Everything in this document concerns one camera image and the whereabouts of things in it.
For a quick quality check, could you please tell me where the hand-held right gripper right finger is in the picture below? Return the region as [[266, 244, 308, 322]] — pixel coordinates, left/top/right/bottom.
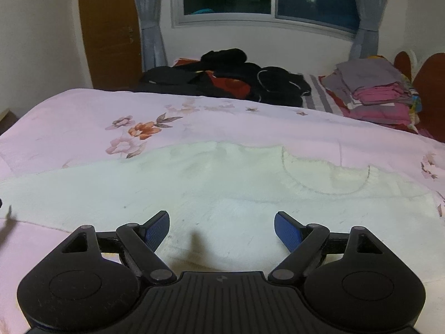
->
[[268, 210, 383, 285]]

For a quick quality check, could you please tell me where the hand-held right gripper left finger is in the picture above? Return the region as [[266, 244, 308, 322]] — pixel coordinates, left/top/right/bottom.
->
[[61, 210, 178, 285]]

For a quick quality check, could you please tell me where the white knit garment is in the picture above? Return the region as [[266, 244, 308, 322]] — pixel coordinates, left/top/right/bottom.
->
[[0, 141, 439, 276]]

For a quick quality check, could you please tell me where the stack of folded clothes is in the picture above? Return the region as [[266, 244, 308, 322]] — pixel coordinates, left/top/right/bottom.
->
[[320, 56, 423, 134]]

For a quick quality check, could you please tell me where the pile of black clothes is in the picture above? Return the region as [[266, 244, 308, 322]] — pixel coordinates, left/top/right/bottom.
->
[[134, 48, 312, 108]]

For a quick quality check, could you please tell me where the grey striped bed sheet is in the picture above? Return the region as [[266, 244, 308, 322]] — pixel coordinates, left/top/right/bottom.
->
[[301, 74, 348, 114]]

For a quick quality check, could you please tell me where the pink floral blanket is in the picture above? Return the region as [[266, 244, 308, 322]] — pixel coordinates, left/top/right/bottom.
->
[[0, 88, 445, 334]]

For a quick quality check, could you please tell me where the red cloth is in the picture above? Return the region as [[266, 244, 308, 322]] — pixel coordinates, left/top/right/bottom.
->
[[205, 71, 251, 99]]

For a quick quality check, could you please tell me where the brown wooden door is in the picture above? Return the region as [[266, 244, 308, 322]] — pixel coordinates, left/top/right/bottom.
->
[[77, 0, 141, 91]]

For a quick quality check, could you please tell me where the red and white headboard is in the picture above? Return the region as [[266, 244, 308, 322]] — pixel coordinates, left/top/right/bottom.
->
[[393, 50, 445, 143]]

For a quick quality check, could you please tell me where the grey curtain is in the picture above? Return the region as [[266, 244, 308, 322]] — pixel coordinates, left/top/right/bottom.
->
[[348, 0, 379, 60], [130, 0, 169, 71]]

